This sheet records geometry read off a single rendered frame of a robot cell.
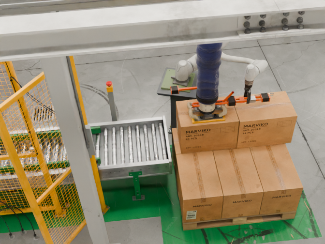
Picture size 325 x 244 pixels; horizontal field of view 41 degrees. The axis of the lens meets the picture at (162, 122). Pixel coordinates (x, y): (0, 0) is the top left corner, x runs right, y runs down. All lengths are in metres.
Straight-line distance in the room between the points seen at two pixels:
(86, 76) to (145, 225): 2.79
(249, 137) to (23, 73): 3.79
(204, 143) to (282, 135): 0.84
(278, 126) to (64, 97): 2.52
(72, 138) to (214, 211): 1.96
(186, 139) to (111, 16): 3.00
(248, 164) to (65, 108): 2.32
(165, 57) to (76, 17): 5.27
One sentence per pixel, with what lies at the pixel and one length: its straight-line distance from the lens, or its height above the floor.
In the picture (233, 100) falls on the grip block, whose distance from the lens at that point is 4.51.
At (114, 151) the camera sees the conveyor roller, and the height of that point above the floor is 0.55.
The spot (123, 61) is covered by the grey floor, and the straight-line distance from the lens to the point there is 6.93.
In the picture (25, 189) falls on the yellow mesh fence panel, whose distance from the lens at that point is 3.73.
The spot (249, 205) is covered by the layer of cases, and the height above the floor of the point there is 0.33.
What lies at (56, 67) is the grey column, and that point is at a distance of 2.77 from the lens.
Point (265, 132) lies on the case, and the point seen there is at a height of 0.74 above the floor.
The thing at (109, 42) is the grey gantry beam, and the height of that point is 3.11.
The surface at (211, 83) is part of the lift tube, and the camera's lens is 4.21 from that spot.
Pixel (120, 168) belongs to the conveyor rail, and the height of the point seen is 0.58.
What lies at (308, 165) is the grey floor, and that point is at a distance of 5.51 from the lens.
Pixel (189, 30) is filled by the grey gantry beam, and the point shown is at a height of 3.13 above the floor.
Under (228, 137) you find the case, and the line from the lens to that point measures 4.64.
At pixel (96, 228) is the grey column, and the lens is 4.08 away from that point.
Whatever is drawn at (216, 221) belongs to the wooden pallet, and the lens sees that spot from 4.83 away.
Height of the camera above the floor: 4.07
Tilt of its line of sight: 44 degrees down
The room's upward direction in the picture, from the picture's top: 3 degrees counter-clockwise
